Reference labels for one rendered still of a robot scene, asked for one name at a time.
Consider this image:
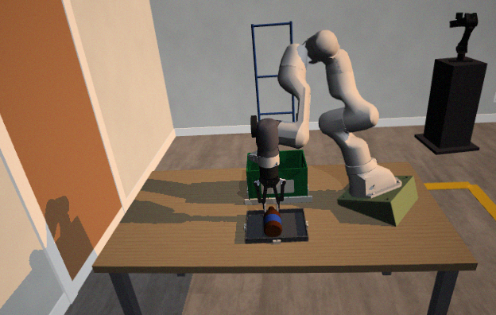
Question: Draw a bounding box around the green plastic crate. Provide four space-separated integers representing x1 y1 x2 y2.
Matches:
246 150 308 199

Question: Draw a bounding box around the brown bottle with blue label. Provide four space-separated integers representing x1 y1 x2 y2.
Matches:
263 206 282 237

